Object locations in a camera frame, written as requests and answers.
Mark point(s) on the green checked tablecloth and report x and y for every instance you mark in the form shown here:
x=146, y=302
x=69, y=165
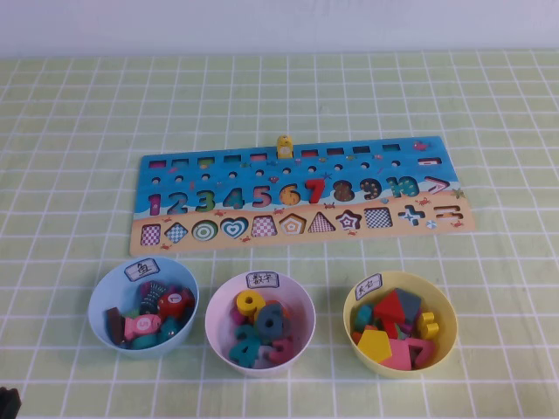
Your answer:
x=480, y=109

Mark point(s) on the pale lilac number piece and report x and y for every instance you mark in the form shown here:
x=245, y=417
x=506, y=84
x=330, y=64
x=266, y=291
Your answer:
x=263, y=358

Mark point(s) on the grey-blue number six piece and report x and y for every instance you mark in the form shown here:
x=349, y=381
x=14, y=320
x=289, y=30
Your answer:
x=276, y=312

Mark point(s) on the dark striped fish piece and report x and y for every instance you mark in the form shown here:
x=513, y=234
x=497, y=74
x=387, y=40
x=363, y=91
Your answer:
x=150, y=297

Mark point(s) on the yellow plastic bowl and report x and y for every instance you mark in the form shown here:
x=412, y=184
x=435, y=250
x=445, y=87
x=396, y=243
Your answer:
x=441, y=305

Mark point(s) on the magenta number three piece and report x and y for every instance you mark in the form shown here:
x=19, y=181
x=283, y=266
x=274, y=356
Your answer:
x=284, y=349

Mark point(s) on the yellow wooden fish piece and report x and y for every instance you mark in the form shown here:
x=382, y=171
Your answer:
x=284, y=148

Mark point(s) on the white label on pink bowl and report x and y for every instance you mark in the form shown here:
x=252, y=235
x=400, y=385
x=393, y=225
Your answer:
x=263, y=280

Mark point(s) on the red fish piece numbered one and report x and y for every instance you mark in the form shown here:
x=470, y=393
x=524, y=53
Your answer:
x=174, y=302

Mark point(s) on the yellow pentagon piece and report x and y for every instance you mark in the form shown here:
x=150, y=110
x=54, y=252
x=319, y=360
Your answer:
x=373, y=345

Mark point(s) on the red shape piece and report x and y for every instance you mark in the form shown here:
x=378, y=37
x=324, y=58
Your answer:
x=388, y=328

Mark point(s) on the orange number piece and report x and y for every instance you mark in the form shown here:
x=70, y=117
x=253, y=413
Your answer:
x=287, y=323

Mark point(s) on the pink square piece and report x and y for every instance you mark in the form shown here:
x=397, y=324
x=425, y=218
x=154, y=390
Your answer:
x=399, y=355

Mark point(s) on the brown fish piece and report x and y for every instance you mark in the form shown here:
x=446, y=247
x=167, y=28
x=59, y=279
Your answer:
x=114, y=325

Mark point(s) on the purple shape piece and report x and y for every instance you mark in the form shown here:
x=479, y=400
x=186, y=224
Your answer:
x=406, y=327

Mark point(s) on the pink fish piece numbered five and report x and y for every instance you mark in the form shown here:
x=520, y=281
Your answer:
x=142, y=326

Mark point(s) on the red triangle piece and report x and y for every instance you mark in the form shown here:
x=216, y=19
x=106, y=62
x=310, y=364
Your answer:
x=391, y=307

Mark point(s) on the pink plastic bowl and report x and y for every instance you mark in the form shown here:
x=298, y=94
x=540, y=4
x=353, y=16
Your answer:
x=218, y=305

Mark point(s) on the colourful wooden puzzle board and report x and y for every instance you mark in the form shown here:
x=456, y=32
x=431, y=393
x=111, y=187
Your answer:
x=384, y=235

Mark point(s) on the orange shape piece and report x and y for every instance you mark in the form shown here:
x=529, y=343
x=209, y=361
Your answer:
x=356, y=337

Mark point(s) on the pink angled sign piece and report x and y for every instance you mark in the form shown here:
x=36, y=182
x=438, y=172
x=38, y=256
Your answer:
x=423, y=347

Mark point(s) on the yellow equals sign piece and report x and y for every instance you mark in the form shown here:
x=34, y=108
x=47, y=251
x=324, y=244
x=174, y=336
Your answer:
x=428, y=325

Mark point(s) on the white label on blue bowl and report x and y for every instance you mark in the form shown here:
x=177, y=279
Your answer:
x=144, y=269

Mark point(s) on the light blue plastic bowl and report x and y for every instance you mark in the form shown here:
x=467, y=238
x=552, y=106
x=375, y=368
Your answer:
x=105, y=288

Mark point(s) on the red number seven piece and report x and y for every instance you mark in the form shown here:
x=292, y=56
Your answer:
x=316, y=190

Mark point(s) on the teal number four piece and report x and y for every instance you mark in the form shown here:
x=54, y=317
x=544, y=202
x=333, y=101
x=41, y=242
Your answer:
x=240, y=351

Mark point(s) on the yellow number nine piece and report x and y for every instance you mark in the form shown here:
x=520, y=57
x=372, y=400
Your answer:
x=242, y=307

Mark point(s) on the white label on yellow bowl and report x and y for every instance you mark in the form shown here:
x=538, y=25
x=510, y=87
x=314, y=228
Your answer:
x=369, y=286

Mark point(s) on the teal fish piece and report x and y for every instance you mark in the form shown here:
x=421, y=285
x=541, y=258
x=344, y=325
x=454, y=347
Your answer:
x=168, y=331
x=144, y=342

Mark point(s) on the grey-blue trapezoid piece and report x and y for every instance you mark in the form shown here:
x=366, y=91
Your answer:
x=410, y=303

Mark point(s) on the teal shape piece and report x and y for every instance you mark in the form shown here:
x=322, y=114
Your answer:
x=363, y=316

